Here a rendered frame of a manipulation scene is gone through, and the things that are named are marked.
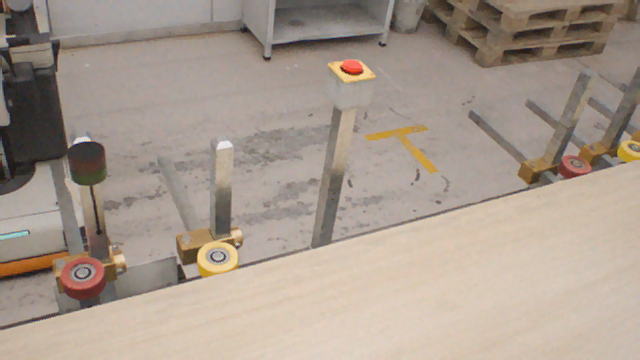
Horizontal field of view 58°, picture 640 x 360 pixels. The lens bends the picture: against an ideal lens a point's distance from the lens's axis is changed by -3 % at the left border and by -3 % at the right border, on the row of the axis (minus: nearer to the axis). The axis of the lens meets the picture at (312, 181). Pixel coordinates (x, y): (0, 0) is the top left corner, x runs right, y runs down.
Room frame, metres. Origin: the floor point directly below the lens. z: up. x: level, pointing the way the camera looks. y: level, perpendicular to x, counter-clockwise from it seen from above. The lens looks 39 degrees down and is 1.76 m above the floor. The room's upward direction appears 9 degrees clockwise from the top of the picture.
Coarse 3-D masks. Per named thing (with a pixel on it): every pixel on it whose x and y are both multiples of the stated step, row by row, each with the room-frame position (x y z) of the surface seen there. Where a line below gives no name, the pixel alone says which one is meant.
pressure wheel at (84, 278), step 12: (72, 264) 0.71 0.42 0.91; (84, 264) 0.71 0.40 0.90; (96, 264) 0.72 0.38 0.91; (60, 276) 0.67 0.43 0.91; (72, 276) 0.68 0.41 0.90; (84, 276) 0.68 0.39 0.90; (96, 276) 0.69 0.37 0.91; (72, 288) 0.65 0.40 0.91; (84, 288) 0.66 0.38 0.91; (96, 288) 0.67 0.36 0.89
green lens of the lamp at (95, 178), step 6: (102, 168) 0.72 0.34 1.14; (72, 174) 0.70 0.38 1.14; (78, 174) 0.70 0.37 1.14; (84, 174) 0.70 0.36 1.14; (90, 174) 0.70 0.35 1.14; (96, 174) 0.70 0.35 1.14; (102, 174) 0.71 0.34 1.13; (72, 180) 0.70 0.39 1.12; (78, 180) 0.70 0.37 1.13; (84, 180) 0.70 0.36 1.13; (90, 180) 0.70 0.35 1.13; (96, 180) 0.70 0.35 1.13; (102, 180) 0.71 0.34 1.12
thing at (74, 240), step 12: (60, 168) 1.02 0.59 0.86; (60, 180) 0.98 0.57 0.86; (60, 192) 0.94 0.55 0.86; (60, 204) 0.90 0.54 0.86; (72, 204) 0.91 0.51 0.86; (72, 216) 0.87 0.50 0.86; (72, 228) 0.84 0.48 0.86; (72, 240) 0.81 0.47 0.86; (72, 252) 0.77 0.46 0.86; (84, 300) 0.67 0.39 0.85; (96, 300) 0.68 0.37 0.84
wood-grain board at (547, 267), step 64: (576, 192) 1.18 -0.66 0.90; (320, 256) 0.83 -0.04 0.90; (384, 256) 0.86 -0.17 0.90; (448, 256) 0.89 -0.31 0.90; (512, 256) 0.92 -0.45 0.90; (576, 256) 0.95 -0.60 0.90; (64, 320) 0.59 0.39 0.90; (128, 320) 0.61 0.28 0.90; (192, 320) 0.63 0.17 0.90; (256, 320) 0.65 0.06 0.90; (320, 320) 0.67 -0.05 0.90; (384, 320) 0.70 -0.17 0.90; (448, 320) 0.72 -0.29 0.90; (512, 320) 0.74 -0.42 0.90; (576, 320) 0.76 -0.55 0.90
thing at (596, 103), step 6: (594, 96) 1.87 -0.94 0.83; (588, 102) 1.86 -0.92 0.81; (594, 102) 1.84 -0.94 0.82; (600, 102) 1.83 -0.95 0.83; (594, 108) 1.83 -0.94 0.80; (600, 108) 1.81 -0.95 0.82; (606, 108) 1.80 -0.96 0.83; (612, 108) 1.80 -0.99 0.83; (606, 114) 1.79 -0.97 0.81; (612, 114) 1.77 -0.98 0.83; (630, 120) 1.74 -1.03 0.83; (630, 126) 1.70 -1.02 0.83; (636, 126) 1.70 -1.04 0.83; (630, 132) 1.70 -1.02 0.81
